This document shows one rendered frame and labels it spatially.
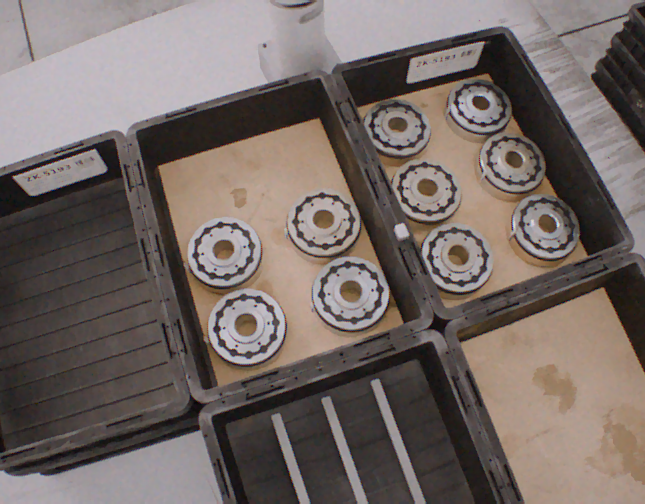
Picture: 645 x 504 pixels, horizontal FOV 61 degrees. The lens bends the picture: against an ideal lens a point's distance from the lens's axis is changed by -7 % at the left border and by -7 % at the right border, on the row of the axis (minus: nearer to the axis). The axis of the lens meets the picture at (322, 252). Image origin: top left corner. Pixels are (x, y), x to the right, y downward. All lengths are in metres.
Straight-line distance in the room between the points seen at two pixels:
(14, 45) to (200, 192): 1.67
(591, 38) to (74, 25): 1.96
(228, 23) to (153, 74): 0.19
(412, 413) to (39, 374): 0.51
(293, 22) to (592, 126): 0.61
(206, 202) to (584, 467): 0.64
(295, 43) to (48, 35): 1.56
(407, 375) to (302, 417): 0.15
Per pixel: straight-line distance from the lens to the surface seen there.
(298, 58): 1.01
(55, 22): 2.46
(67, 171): 0.89
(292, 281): 0.81
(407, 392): 0.78
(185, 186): 0.89
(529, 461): 0.81
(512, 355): 0.82
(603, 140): 1.20
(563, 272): 0.77
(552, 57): 1.28
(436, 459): 0.78
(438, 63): 0.94
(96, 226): 0.90
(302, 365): 0.68
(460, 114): 0.93
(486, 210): 0.89
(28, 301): 0.90
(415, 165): 0.86
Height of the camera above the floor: 1.59
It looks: 68 degrees down
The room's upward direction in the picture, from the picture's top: 1 degrees clockwise
